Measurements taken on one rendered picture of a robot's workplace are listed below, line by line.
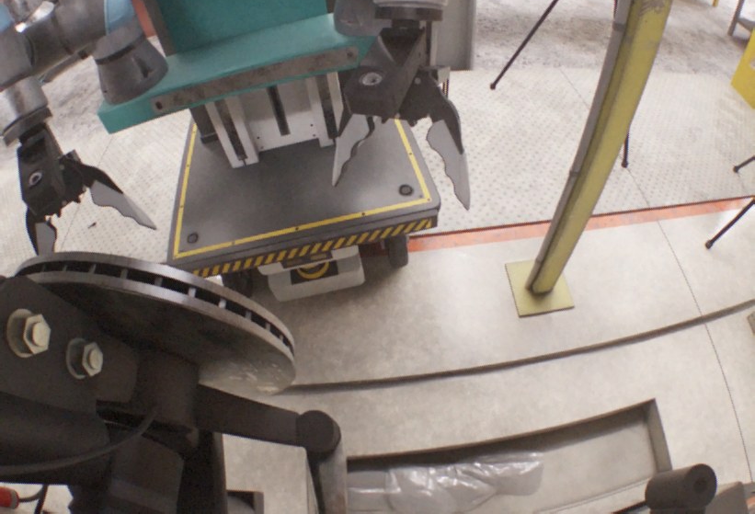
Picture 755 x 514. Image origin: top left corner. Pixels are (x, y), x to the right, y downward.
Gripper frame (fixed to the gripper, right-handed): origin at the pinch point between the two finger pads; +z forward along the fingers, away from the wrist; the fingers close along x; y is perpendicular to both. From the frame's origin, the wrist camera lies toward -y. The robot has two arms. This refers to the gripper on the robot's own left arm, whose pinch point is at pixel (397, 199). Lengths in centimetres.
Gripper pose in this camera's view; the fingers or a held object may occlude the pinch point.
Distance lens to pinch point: 45.9
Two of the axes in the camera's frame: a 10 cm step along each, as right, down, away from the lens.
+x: -9.3, -1.9, 3.1
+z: -0.2, 8.8, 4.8
